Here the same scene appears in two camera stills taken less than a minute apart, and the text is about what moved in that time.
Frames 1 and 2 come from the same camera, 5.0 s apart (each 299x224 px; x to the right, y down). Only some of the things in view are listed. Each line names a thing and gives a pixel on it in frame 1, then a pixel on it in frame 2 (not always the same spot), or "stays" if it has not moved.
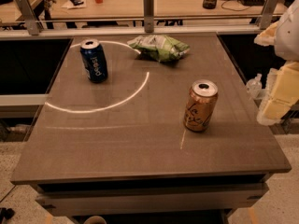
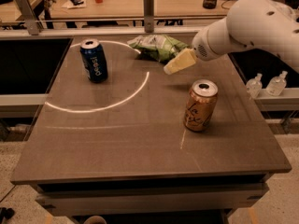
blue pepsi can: (93, 60) stays
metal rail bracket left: (34, 25) stays
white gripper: (289, 35) -> (203, 49)
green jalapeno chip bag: (158, 47) stays
